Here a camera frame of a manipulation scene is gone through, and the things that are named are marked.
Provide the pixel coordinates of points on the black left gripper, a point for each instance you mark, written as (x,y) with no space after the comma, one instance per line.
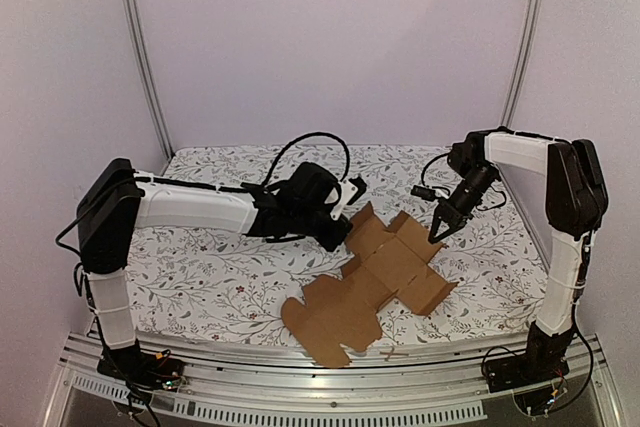
(331,241)

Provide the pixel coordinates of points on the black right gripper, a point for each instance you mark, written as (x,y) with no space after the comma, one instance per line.
(453,210)

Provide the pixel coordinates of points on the brown cardboard box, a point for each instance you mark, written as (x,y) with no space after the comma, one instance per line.
(389,262)

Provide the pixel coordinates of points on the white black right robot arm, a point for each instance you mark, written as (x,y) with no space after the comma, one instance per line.
(576,200)

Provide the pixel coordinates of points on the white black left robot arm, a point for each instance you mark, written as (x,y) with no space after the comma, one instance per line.
(308,204)

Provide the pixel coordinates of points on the small wooden cross stick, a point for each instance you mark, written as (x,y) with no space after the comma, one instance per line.
(391,353)

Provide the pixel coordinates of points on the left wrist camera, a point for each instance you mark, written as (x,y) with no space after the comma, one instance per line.
(343,194)

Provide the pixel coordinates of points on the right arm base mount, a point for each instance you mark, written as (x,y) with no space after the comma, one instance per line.
(540,372)

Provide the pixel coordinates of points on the aluminium front rail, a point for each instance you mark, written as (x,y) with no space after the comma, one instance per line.
(438,384)

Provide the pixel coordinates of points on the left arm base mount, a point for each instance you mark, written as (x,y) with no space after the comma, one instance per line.
(160,371)

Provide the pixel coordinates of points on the right aluminium frame post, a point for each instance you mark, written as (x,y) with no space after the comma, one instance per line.
(523,56)

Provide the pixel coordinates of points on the aluminium frame post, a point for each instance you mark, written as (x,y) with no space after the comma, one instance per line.
(523,56)
(143,63)

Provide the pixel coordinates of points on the left aluminium frame post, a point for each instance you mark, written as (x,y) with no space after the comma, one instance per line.
(143,63)

